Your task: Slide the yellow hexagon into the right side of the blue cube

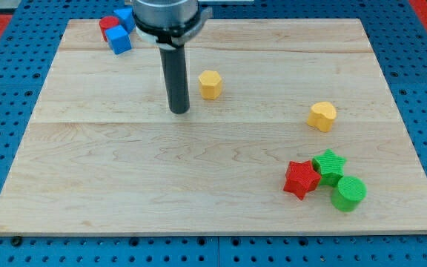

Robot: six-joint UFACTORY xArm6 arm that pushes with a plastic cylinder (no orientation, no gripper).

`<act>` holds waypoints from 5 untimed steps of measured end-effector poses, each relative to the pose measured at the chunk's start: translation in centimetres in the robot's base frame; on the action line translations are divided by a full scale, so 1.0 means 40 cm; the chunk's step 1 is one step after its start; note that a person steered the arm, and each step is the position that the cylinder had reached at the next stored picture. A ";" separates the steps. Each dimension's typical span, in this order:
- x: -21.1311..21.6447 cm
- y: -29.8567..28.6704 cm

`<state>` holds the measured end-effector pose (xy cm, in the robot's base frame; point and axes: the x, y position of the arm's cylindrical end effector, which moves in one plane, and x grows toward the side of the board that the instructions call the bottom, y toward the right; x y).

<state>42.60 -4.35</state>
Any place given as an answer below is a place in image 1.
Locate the green cylinder block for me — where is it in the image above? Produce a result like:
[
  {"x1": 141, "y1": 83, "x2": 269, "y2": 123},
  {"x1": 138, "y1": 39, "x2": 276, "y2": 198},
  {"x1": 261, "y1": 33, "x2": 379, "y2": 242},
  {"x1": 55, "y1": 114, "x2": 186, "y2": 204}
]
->
[{"x1": 331, "y1": 176, "x2": 367, "y2": 212}]

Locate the yellow heart block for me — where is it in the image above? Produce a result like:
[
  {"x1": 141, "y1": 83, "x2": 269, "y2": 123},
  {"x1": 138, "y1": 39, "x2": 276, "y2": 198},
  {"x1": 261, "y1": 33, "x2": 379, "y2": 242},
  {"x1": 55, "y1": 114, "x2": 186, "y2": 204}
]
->
[{"x1": 306, "y1": 102, "x2": 337, "y2": 132}]

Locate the red cylinder block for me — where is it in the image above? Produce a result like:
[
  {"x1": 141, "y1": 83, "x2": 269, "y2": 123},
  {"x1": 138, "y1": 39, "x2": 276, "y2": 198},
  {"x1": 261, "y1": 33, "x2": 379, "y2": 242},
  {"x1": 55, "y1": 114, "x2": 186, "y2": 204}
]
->
[{"x1": 99, "y1": 16, "x2": 119, "y2": 42}]

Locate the green star block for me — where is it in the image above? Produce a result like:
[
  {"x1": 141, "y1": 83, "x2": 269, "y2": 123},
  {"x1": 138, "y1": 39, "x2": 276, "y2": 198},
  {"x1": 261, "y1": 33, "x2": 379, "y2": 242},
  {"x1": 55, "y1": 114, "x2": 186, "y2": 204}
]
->
[{"x1": 312, "y1": 149, "x2": 347, "y2": 187}]

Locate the blue cube block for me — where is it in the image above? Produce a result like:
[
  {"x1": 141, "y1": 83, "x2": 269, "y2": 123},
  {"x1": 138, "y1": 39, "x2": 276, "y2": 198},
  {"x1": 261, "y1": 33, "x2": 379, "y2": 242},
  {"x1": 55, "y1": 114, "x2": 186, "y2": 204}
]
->
[{"x1": 105, "y1": 25, "x2": 132, "y2": 55}]

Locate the yellow hexagon block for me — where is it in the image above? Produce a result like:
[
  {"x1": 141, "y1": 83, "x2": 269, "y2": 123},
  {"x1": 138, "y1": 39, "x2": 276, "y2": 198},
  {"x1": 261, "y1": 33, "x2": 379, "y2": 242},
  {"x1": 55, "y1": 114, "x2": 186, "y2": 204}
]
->
[{"x1": 199, "y1": 70, "x2": 222, "y2": 100}]

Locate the red star block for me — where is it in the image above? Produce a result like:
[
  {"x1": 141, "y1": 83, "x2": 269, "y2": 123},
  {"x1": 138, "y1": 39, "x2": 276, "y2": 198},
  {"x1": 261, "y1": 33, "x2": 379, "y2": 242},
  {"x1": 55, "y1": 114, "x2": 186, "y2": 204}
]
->
[{"x1": 283, "y1": 160, "x2": 321, "y2": 200}]

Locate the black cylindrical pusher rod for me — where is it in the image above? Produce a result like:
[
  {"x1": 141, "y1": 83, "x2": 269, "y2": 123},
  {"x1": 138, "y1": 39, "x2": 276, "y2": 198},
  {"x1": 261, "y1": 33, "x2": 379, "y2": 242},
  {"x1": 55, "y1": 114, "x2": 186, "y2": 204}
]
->
[{"x1": 159, "y1": 47, "x2": 190, "y2": 114}]

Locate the blue triangle block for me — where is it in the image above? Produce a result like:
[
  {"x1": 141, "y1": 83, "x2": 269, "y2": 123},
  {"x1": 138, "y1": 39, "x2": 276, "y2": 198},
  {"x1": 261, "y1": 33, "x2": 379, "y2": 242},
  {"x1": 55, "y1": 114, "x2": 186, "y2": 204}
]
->
[{"x1": 113, "y1": 7, "x2": 136, "y2": 33}]

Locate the light wooden board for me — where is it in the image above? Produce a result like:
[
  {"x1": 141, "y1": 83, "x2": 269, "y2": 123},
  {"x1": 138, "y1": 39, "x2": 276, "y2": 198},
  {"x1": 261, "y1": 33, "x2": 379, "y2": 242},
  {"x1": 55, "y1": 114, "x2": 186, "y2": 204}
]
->
[{"x1": 0, "y1": 19, "x2": 427, "y2": 237}]

